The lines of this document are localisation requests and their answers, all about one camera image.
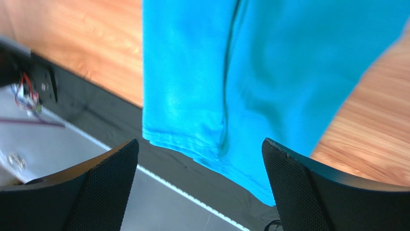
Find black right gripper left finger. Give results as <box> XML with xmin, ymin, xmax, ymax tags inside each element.
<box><xmin>0</xmin><ymin>139</ymin><xmax>139</xmax><ymax>231</ymax></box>

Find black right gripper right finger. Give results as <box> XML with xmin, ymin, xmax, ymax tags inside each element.
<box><xmin>262</xmin><ymin>138</ymin><xmax>410</xmax><ymax>231</ymax></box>

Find teal t shirt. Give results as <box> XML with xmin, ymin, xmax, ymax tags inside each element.
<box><xmin>141</xmin><ymin>0</ymin><xmax>410</xmax><ymax>206</ymax></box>

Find small electronics board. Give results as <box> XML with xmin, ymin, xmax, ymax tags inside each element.
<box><xmin>10</xmin><ymin>72</ymin><xmax>42</xmax><ymax>118</ymax></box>

